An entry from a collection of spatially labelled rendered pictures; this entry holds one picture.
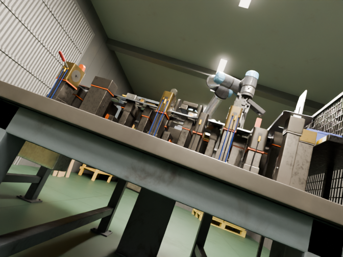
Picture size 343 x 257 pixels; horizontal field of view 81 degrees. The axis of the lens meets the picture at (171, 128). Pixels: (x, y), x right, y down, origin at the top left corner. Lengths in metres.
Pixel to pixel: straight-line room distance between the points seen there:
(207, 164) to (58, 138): 0.39
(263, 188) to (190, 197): 0.16
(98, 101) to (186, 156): 0.83
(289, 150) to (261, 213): 0.33
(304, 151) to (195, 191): 0.69
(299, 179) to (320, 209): 0.51
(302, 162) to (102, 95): 1.05
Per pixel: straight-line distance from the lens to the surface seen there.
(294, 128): 0.83
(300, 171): 1.05
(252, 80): 1.25
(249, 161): 0.94
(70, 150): 0.57
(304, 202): 0.53
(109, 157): 0.53
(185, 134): 1.13
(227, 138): 0.93
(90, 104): 1.22
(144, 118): 1.22
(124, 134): 0.49
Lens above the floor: 0.61
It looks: 15 degrees up
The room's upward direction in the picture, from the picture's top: 22 degrees clockwise
